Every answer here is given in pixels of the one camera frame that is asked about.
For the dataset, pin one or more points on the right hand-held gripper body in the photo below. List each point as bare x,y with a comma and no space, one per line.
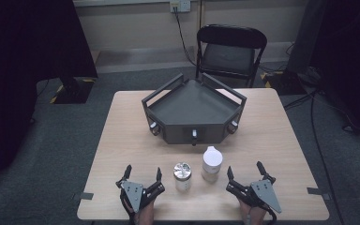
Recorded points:
264,192

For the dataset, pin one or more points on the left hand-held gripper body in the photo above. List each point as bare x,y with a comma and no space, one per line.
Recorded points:
132,191

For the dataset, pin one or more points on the glass jar with white lid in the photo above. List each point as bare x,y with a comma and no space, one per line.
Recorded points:
212,164

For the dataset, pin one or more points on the glass jar with silver lid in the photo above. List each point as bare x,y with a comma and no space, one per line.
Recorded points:
182,176

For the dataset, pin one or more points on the dark grey corner rack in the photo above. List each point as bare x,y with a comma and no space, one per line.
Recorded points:
193,106

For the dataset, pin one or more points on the person's right hand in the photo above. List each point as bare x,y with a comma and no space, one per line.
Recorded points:
253,215

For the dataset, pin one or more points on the person's left hand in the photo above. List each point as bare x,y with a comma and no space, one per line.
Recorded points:
145,214

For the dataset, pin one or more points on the grey tape strip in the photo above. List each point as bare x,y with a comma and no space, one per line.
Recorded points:
84,196
317,191

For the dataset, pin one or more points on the black stand base striped tape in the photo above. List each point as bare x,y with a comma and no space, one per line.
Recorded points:
75,90
282,82

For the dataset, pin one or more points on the black folding chair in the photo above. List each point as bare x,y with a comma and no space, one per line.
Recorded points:
229,53

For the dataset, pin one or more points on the black curtain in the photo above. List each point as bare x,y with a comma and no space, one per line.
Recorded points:
347,62
22,78

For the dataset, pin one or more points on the grey upright panel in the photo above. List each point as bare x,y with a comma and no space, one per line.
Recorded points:
306,34

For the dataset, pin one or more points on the white wall socket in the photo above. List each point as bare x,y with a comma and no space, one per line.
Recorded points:
180,5

